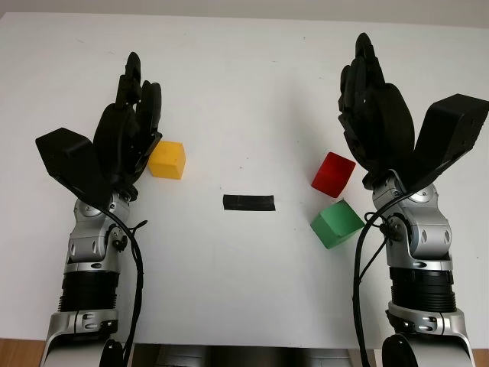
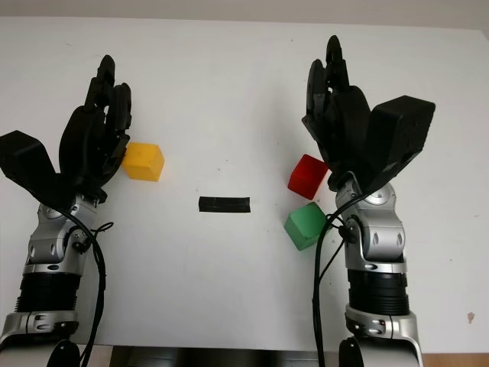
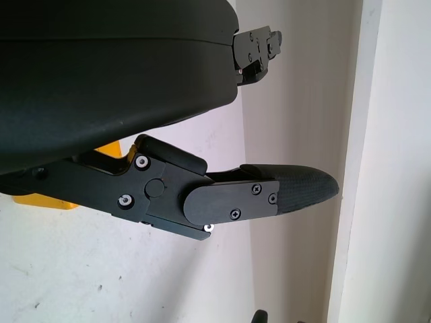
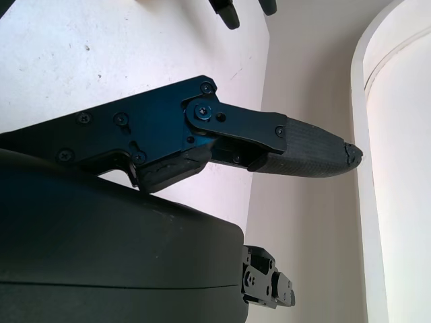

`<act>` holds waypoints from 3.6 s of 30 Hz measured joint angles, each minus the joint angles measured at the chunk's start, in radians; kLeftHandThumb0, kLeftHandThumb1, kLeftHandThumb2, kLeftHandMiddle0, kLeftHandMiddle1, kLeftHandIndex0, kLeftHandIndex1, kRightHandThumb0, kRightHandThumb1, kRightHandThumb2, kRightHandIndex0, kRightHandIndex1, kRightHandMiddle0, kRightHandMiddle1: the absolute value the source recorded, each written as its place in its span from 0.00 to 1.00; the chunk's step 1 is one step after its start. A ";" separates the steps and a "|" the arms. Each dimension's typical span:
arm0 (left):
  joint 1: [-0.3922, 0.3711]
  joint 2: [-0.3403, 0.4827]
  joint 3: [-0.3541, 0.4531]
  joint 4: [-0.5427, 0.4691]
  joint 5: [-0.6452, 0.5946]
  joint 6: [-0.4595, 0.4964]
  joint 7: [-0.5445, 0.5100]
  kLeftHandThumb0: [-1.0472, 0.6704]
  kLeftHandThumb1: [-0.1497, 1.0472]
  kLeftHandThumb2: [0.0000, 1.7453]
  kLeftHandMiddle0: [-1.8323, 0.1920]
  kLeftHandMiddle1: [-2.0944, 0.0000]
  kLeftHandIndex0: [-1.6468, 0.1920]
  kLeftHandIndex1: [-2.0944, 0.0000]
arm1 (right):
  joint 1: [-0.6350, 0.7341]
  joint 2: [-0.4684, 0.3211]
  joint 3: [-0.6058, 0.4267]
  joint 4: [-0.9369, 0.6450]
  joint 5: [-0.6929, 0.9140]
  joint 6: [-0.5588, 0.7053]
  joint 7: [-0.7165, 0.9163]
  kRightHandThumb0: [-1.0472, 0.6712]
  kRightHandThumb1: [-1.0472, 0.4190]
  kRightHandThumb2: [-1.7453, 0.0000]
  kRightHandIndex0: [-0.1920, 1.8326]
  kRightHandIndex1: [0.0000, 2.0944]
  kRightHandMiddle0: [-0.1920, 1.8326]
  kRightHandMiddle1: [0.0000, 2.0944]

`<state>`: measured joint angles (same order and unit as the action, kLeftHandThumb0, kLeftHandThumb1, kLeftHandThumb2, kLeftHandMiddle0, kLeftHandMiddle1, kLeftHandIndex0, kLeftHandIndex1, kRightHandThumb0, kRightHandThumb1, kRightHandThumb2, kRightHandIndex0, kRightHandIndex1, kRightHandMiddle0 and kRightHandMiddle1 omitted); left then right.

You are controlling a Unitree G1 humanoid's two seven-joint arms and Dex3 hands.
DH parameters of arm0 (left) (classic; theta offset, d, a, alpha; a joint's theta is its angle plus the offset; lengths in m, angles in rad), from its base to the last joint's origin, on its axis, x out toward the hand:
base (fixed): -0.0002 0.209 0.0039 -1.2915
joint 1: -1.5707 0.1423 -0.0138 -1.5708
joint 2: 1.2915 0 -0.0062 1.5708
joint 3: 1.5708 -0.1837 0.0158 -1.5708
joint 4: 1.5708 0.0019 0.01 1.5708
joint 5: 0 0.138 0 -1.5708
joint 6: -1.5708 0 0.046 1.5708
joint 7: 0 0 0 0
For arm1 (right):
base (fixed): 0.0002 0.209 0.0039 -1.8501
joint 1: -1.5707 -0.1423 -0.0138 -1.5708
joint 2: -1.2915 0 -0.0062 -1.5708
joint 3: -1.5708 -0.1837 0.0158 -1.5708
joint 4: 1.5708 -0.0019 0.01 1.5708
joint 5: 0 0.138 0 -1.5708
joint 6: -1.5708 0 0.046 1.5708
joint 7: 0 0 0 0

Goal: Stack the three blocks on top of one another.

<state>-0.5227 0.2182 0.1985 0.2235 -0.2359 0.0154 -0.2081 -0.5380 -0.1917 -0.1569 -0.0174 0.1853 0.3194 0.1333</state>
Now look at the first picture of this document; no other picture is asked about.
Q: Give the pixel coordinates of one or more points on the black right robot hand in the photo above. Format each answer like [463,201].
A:
[386,122]

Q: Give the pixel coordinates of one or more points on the dark grey robot torso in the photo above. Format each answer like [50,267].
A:
[244,356]

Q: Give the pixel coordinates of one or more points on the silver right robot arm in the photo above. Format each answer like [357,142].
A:
[424,237]

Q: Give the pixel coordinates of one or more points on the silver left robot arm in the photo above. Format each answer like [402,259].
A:
[88,244]

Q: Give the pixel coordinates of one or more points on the yellow cube block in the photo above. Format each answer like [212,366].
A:
[168,158]

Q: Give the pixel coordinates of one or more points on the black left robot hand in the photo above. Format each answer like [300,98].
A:
[114,134]

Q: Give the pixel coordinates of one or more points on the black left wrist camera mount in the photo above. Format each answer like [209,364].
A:
[70,160]

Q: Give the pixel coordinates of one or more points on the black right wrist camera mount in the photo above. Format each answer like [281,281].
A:
[447,130]

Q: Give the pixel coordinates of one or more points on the green cube block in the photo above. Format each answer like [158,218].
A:
[336,223]

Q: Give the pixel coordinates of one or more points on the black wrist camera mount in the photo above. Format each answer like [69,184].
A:
[447,130]
[70,160]

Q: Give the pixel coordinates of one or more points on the red cube block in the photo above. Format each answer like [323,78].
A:
[332,174]

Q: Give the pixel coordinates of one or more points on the black tape strip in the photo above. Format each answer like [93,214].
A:
[248,202]

